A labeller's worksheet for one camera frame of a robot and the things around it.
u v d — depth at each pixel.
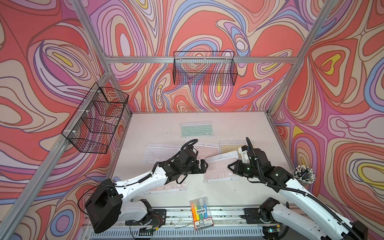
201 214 0.74
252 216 0.73
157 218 0.72
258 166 0.56
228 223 0.72
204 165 0.72
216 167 0.82
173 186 0.83
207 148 0.99
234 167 0.68
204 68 0.96
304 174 0.73
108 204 0.40
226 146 0.99
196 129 1.08
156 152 0.96
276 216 0.61
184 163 0.62
